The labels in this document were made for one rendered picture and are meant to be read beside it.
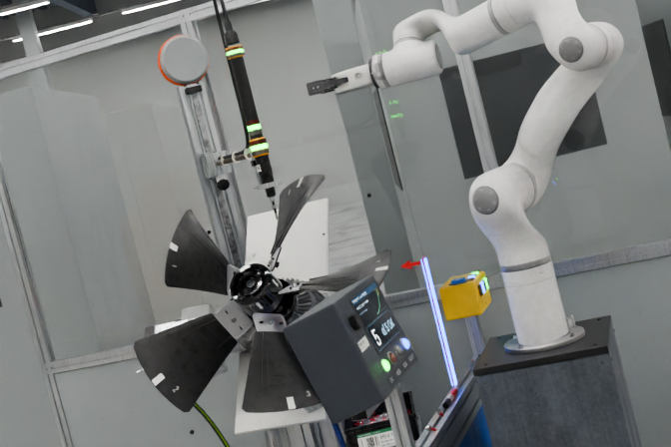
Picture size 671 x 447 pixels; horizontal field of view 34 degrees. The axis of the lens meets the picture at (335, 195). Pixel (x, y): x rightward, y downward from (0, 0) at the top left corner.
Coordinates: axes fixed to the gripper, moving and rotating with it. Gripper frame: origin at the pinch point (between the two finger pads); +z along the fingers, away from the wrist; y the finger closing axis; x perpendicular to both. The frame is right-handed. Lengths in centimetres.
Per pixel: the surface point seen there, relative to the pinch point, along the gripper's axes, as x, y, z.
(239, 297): -46, -8, 31
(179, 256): -35, 10, 54
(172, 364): -59, -12, 52
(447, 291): -60, 21, -15
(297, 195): -25.6, 15.3, 17.7
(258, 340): -57, -13, 26
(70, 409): -85, 71, 141
